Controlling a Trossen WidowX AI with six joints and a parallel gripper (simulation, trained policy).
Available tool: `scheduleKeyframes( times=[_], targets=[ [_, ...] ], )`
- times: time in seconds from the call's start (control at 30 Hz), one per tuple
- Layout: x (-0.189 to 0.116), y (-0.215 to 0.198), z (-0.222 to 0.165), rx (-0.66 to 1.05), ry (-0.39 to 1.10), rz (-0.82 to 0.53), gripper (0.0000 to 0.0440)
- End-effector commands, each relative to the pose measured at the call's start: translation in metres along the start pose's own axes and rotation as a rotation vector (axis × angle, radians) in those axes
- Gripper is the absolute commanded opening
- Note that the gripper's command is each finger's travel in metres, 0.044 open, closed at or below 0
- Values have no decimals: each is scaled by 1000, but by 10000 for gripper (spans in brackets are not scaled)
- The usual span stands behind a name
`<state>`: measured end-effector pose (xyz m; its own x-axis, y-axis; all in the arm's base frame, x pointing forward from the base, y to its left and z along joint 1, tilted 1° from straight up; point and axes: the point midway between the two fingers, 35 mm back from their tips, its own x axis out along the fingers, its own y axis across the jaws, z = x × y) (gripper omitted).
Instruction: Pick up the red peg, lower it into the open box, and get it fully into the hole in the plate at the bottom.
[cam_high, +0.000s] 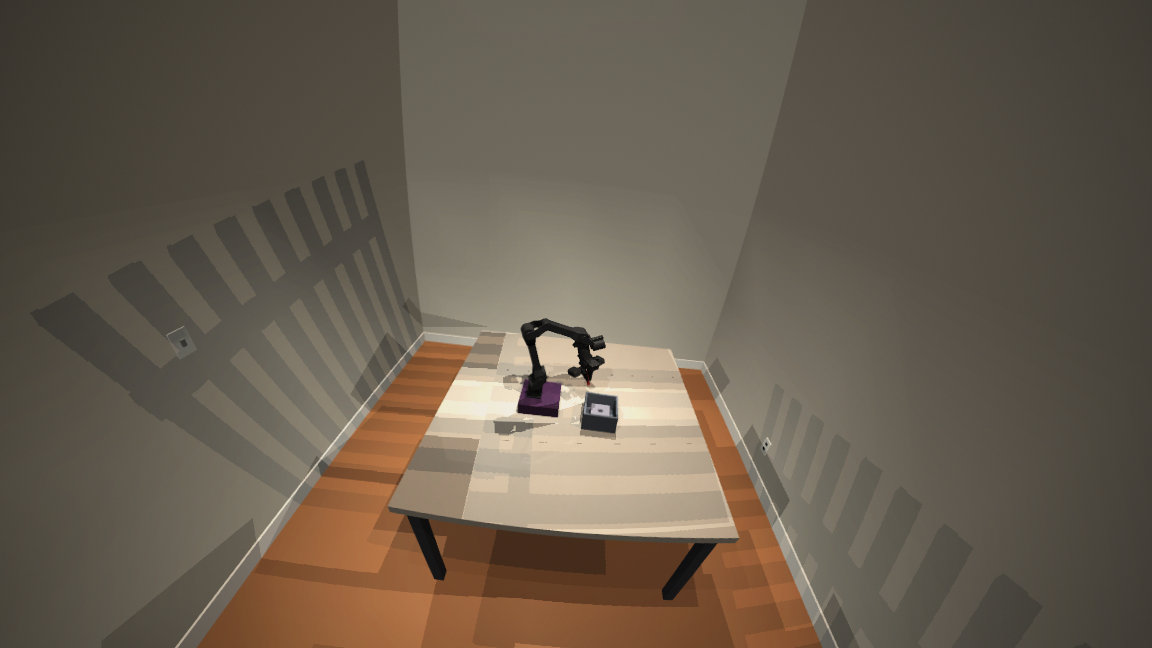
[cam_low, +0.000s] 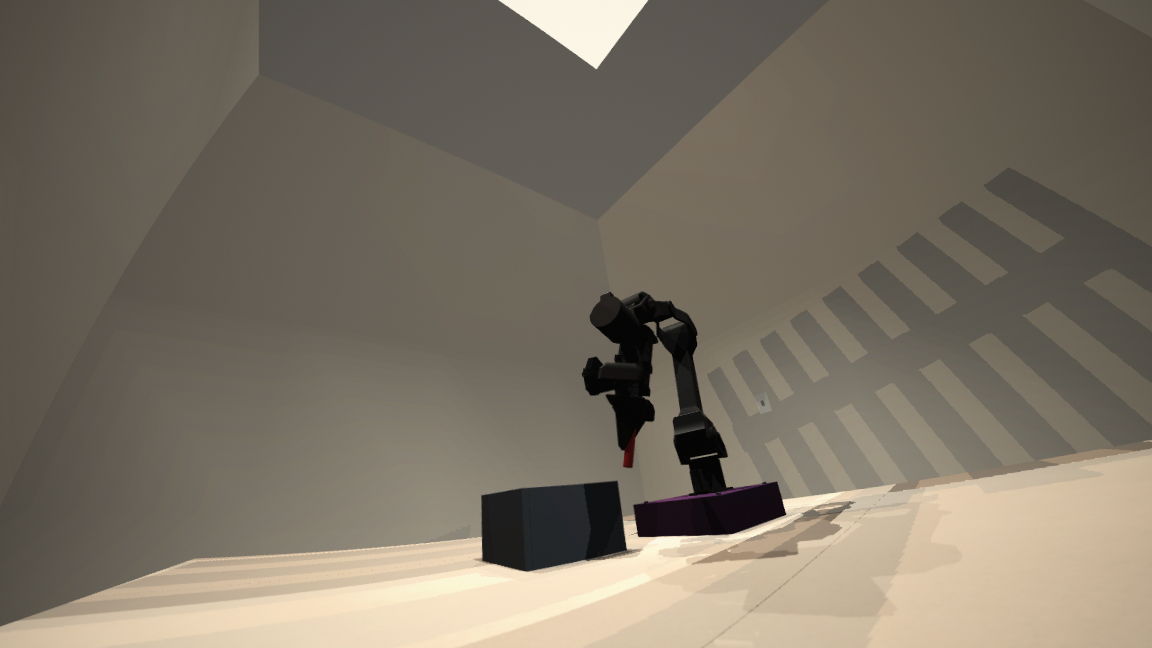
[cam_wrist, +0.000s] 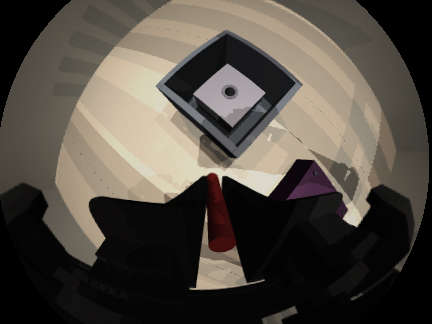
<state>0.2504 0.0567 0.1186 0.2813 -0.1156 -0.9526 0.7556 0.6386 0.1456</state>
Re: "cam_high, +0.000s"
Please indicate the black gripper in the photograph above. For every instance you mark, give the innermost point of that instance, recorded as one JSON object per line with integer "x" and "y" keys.
{"x": 575, "y": 372}

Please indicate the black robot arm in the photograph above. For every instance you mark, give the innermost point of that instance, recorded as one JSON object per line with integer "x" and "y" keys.
{"x": 582, "y": 341}

